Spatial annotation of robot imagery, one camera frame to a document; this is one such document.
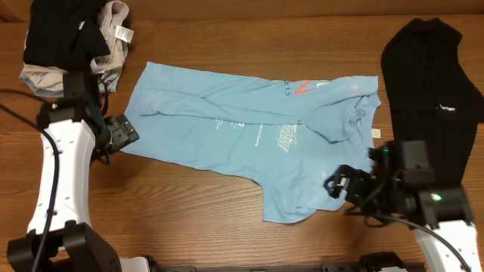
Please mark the light blue denim garment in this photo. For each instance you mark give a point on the light blue denim garment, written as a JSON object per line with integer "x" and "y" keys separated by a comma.
{"x": 45, "y": 84}

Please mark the light blue printed t-shirt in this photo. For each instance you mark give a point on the light blue printed t-shirt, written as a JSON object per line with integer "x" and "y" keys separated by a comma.
{"x": 287, "y": 136}

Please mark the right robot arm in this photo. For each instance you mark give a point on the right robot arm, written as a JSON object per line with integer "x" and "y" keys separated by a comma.
{"x": 402, "y": 188}

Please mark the black garment on pile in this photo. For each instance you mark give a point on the black garment on pile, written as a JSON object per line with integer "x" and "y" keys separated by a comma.
{"x": 65, "y": 34}

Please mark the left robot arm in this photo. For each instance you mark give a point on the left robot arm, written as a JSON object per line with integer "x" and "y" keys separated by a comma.
{"x": 75, "y": 131}

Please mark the black shirt on right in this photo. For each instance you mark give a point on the black shirt on right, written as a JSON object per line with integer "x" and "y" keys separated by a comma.
{"x": 430, "y": 96}

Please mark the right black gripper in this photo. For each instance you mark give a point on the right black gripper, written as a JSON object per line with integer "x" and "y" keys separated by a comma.
{"x": 358, "y": 180}

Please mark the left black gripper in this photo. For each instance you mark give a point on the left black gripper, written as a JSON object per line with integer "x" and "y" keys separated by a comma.
{"x": 124, "y": 131}

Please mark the beige folded pants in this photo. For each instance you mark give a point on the beige folded pants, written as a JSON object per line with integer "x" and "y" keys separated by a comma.
{"x": 117, "y": 37}

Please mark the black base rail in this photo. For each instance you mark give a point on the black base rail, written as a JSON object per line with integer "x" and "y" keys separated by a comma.
{"x": 264, "y": 268}

